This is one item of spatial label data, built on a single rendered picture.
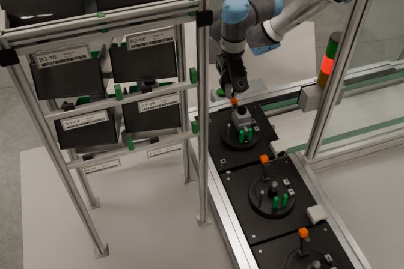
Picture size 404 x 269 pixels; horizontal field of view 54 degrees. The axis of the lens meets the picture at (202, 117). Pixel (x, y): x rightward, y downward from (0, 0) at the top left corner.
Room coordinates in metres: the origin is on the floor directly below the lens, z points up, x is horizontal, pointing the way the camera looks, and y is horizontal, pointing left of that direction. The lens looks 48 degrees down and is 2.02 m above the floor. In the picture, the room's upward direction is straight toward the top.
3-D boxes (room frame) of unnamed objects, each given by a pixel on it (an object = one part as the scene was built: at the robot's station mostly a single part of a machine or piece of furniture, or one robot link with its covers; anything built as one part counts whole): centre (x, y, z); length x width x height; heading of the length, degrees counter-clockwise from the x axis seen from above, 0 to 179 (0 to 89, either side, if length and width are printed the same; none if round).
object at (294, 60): (1.39, -0.06, 0.84); 0.90 x 0.70 x 0.03; 80
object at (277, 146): (0.79, -0.25, 0.97); 0.05 x 0.05 x 0.04; 18
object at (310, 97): (0.80, -0.35, 1.29); 0.12 x 0.05 x 0.25; 108
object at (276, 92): (1.09, -0.34, 0.91); 0.89 x 0.06 x 0.11; 108
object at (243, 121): (0.85, -0.13, 1.06); 0.08 x 0.04 x 0.07; 18
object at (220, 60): (0.96, -0.09, 1.21); 0.09 x 0.08 x 0.12; 18
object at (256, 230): (0.61, -0.21, 1.01); 0.24 x 0.24 x 0.13; 18
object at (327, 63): (0.80, -0.35, 1.34); 0.05 x 0.05 x 0.05
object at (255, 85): (1.09, -0.14, 0.93); 0.21 x 0.07 x 0.06; 108
